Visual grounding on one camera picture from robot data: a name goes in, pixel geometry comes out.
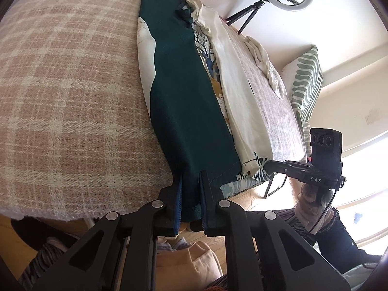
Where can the black gooseneck phone holder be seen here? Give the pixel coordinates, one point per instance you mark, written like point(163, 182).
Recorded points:
point(292, 0)

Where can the person's right forearm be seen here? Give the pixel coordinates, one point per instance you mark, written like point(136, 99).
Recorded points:
point(339, 242)

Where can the green cream printed t-shirt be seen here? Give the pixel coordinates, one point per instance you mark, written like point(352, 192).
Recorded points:
point(178, 97)

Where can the small black tripod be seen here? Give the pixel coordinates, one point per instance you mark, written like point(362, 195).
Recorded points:
point(247, 18)

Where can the person's right hand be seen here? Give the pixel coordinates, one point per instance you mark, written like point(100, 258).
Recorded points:
point(306, 210)

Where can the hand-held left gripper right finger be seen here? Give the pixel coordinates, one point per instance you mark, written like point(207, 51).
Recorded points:
point(203, 206)

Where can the pink plaid blanket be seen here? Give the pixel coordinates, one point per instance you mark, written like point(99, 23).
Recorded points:
point(75, 97)

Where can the person's striped trouser leg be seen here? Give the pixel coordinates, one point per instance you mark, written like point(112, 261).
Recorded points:
point(42, 263)

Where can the beige cloth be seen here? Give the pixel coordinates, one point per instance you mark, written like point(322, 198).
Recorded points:
point(194, 263)

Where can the white garment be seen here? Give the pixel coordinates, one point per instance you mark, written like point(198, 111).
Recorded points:
point(266, 63)

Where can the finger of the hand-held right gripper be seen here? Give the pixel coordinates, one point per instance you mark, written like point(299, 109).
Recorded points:
point(282, 166)

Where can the green striped pillow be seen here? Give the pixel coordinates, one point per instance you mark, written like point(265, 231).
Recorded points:
point(303, 121)
point(306, 75)

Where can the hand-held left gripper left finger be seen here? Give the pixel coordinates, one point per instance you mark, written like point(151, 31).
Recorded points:
point(178, 200)

